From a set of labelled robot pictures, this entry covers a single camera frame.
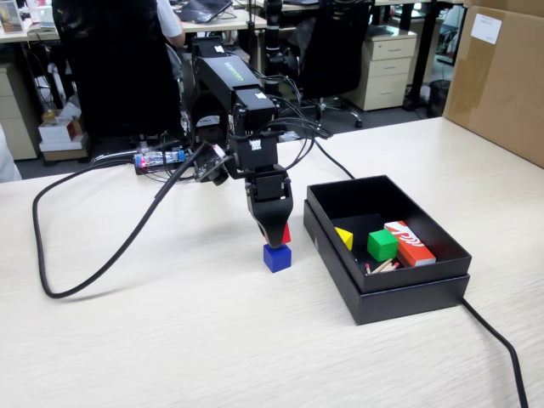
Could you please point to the red and white matchbox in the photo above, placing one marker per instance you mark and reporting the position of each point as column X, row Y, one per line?
column 412, row 246

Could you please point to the flat brown carton box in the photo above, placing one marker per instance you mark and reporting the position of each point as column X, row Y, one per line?
column 64, row 154

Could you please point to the light wood office desk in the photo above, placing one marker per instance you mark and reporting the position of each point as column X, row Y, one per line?
column 238, row 21

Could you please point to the black cardboard box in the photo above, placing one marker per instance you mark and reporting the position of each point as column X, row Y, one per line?
column 361, row 200

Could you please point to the blue wooden cube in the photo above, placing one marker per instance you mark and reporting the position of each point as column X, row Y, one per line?
column 276, row 257

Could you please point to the red wooden cube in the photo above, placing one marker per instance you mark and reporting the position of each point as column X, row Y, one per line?
column 287, row 236

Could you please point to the white fabric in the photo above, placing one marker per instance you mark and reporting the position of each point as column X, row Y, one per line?
column 6, row 166

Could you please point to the desk with black legs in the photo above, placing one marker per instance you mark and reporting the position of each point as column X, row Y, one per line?
column 425, row 51

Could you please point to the small framed picture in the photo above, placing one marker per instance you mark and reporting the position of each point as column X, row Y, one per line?
column 10, row 17

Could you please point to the white carton box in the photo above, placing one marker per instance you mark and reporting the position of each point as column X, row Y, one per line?
column 55, row 132

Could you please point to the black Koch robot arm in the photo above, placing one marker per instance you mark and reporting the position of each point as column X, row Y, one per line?
column 229, row 72

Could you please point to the black trash bin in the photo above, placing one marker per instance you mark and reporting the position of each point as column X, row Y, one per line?
column 438, row 100

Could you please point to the person in white shirt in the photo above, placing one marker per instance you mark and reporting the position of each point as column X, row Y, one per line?
column 168, row 21

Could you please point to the beige drawer cabinet with lock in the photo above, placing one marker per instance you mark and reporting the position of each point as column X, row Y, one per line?
column 382, row 64

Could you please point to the large brown cardboard box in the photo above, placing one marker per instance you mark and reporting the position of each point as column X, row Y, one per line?
column 501, row 85

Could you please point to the black open box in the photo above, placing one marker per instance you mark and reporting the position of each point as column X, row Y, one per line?
column 404, row 306

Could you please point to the black laptop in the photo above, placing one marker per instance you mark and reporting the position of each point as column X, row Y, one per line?
column 200, row 8

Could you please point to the yellow wooden wedge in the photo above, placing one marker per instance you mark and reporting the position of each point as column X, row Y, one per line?
column 345, row 238

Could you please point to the thin black pole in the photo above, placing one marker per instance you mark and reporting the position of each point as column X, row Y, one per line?
column 251, row 42

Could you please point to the black jointed pole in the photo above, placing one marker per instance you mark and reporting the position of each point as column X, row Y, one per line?
column 272, row 42

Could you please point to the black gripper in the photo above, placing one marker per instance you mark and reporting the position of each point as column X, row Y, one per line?
column 270, row 189

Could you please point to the controller board with red LED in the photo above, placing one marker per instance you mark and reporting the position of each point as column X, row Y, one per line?
column 163, row 157

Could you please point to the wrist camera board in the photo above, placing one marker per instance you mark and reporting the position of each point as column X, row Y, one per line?
column 210, row 163

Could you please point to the black swivel office chair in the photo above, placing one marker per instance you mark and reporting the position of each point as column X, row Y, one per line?
column 331, row 51

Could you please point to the green wooden cube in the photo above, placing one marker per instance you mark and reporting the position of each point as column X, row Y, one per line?
column 381, row 246

